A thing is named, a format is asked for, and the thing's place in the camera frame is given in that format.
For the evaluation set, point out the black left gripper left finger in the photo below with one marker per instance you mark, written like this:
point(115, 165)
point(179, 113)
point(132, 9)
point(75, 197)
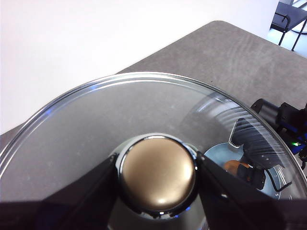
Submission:
point(60, 210)

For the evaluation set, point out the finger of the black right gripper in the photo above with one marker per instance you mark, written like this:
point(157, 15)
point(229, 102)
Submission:
point(254, 178)
point(249, 141)

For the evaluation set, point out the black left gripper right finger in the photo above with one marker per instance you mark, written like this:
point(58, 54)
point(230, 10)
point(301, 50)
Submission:
point(239, 210)

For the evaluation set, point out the brown potato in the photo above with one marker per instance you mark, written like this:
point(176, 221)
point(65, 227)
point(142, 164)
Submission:
point(231, 166)

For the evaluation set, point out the glass lid with green knob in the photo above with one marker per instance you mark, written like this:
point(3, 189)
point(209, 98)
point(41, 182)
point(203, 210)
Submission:
point(84, 124)

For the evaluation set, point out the blue round plate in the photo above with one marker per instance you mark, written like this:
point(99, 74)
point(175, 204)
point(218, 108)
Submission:
point(216, 153)

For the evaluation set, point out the black metal frame furniture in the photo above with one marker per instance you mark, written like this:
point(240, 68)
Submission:
point(280, 18)

